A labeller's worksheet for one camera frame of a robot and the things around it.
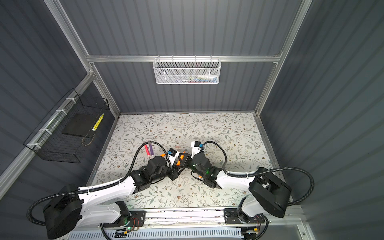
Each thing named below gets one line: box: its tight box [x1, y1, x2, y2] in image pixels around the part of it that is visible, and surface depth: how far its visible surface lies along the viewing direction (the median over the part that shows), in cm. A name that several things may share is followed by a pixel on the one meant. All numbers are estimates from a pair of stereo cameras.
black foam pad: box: [61, 112, 101, 138], surface depth 76 cm
